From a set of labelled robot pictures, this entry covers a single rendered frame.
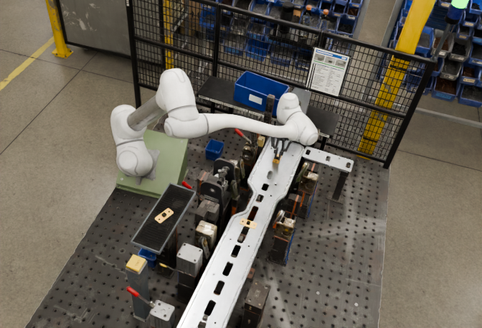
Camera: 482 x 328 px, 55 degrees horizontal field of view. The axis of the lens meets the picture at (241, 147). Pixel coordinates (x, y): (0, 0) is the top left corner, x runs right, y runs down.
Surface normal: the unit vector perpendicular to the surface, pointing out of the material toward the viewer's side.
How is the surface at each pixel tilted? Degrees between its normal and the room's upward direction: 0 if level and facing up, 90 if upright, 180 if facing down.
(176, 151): 42
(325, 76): 90
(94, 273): 0
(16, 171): 0
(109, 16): 91
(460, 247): 0
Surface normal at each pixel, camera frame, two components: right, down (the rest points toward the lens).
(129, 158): -0.07, 0.04
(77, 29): -0.29, 0.67
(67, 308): 0.08, -0.71
